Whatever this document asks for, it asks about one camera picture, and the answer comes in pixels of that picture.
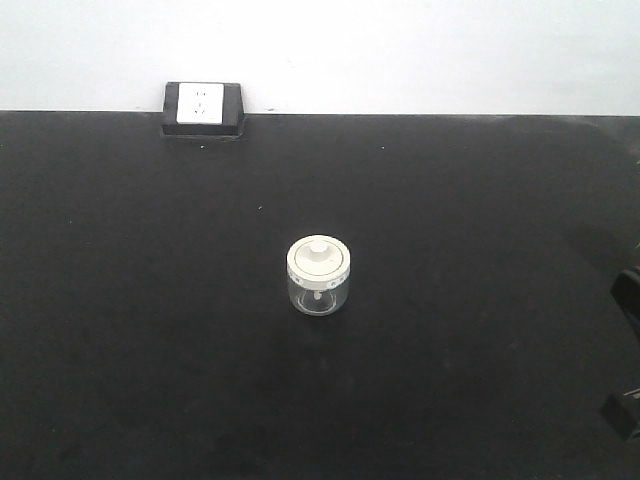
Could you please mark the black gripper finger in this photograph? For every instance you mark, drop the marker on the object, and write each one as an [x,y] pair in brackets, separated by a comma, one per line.
[625,291]
[621,412]

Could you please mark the glass jar with white lid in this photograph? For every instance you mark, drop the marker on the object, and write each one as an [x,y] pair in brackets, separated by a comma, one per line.
[318,274]

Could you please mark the white socket on black box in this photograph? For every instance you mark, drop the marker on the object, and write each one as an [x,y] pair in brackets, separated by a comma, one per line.
[203,109]

